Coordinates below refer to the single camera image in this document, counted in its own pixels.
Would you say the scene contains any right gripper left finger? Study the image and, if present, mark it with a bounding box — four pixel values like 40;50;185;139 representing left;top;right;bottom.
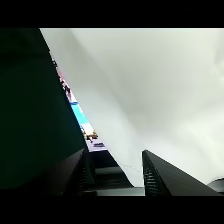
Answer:
42;148;97;197

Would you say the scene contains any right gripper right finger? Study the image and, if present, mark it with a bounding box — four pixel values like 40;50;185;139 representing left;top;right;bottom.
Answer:
141;149;224;197

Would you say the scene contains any white garment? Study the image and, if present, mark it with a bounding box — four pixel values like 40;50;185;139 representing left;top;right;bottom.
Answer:
39;27;224;188

